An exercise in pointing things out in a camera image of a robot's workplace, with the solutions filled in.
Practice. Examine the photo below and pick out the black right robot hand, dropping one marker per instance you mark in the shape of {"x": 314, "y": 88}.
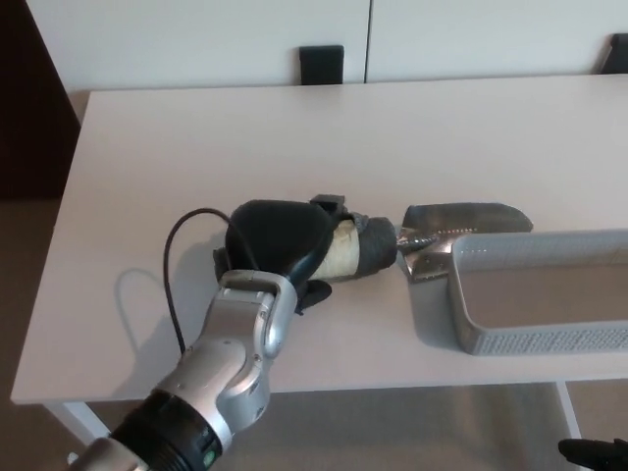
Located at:
{"x": 593, "y": 451}

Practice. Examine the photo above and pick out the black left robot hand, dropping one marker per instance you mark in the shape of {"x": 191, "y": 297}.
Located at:
{"x": 275, "y": 235}

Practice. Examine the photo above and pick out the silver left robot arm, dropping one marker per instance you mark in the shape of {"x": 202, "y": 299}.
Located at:
{"x": 230, "y": 343}

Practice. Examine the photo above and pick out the white desk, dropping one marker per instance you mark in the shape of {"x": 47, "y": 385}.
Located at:
{"x": 196, "y": 147}

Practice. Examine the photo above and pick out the grey perforated plastic container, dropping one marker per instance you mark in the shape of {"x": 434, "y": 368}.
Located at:
{"x": 539, "y": 338}

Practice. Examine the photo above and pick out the white cabinet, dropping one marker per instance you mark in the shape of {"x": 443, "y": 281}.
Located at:
{"x": 196, "y": 39}

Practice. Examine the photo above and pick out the dark brown door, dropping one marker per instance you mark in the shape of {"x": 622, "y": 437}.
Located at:
{"x": 29, "y": 98}

